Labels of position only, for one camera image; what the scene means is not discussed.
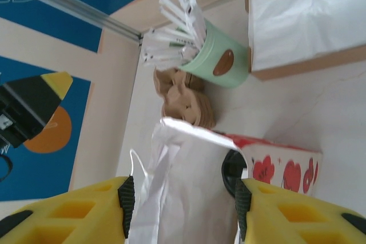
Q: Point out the mint green straw cup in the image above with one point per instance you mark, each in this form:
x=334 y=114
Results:
x=217 y=38

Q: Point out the red white floral box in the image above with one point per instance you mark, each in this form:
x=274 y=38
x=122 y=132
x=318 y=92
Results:
x=286 y=169

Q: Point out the aluminium frame post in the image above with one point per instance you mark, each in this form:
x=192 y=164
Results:
x=85 y=12

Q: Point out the brown pulp carrier stack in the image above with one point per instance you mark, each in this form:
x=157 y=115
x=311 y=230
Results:
x=186 y=104

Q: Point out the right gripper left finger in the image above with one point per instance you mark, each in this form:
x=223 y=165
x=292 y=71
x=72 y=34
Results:
x=63 y=221

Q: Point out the white paper napkins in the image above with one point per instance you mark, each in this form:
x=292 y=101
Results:
x=300 y=18

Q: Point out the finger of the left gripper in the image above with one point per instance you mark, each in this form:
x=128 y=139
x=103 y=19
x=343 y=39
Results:
x=37 y=104

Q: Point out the white wrapped straw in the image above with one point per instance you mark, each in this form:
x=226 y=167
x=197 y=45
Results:
x=168 y=36
x=160 y=56
x=174 y=12
x=188 y=7

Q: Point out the white paper takeout bag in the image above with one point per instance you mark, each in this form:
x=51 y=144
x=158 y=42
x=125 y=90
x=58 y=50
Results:
x=186 y=198

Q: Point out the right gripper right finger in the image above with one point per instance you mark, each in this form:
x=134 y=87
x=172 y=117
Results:
x=308 y=224

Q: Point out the brown cardboard napkin box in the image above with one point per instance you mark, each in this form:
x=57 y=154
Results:
x=286 y=74

